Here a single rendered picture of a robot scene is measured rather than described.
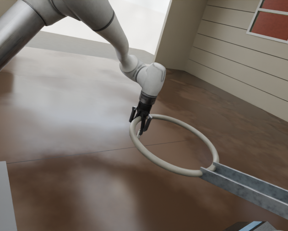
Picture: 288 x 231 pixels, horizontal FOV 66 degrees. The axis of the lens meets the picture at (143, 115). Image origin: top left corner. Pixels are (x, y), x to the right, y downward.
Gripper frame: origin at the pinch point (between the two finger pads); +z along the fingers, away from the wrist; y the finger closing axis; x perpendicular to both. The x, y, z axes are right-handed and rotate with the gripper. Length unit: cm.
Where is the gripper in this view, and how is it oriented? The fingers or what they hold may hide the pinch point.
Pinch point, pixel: (135, 132)
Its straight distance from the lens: 130.0
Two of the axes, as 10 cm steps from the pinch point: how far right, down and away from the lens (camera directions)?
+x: 5.5, -2.3, 8.0
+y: 7.8, 4.9, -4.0
